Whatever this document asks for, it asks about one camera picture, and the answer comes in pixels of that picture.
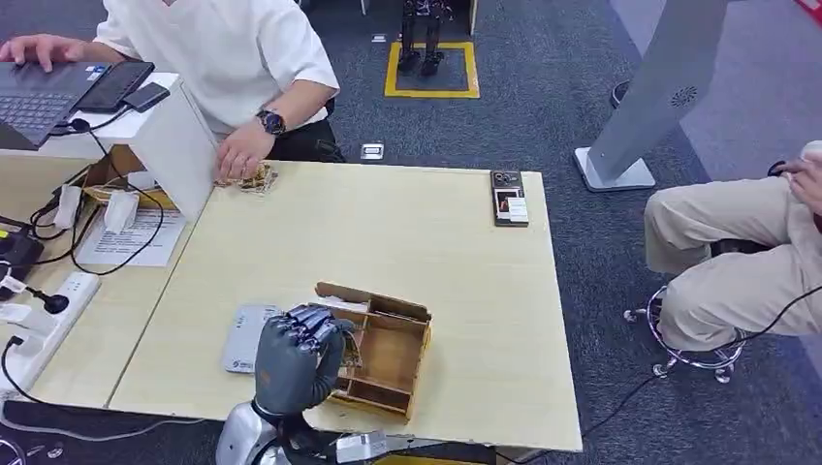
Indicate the white charger adapter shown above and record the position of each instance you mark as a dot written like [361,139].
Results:
[67,205]
[120,210]

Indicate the printed card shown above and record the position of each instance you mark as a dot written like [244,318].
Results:
[353,352]

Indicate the black phone with photo case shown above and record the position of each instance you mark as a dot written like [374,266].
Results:
[510,199]

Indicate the white power strip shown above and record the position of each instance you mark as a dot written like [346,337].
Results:
[38,334]

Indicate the black wristwatch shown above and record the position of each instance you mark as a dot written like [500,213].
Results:
[271,122]

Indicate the wooden compartment box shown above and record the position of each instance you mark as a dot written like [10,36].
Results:
[388,353]

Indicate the grey flat card case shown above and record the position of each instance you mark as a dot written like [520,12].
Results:
[243,337]

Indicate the yellow floor tape square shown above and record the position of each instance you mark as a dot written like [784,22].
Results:
[390,70]

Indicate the dark grey laptop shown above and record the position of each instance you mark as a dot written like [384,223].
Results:
[35,96]

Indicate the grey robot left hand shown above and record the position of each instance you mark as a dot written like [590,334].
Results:
[289,366]

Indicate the small black round object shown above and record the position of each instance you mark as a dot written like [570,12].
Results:
[775,169]

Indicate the white floor stand post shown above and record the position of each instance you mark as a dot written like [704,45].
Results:
[661,83]

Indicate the seated person in beige trousers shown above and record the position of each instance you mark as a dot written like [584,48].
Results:
[726,289]

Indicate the black device on desk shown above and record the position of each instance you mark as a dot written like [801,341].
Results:
[16,253]

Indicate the white desk riser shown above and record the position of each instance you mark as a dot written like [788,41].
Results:
[180,147]

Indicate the large black smartphone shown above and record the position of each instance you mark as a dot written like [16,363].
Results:
[115,85]

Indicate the silver floor socket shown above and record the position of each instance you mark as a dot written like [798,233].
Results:
[372,151]

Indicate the person in white shirt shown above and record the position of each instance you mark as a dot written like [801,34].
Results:
[225,51]

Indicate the black robot legs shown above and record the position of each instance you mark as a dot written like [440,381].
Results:
[422,38]

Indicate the printed paper sheet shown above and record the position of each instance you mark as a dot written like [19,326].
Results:
[122,247]

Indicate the small silver floor plate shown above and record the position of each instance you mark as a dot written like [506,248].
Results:
[379,38]

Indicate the chrome stool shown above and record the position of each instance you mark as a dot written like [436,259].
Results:
[693,359]

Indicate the seated person's hand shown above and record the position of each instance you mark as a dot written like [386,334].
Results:
[806,183]

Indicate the pale card in box slot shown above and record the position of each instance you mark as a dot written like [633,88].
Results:
[343,303]

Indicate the black power plug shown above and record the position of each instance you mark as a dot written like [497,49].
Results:
[54,303]

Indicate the person's left hand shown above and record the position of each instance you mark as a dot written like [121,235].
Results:
[241,154]

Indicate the person's right hand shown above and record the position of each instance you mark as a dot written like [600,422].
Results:
[42,48]

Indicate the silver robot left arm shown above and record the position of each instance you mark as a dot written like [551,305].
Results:
[241,436]

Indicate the brown cardboard box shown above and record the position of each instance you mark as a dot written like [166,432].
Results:
[106,173]

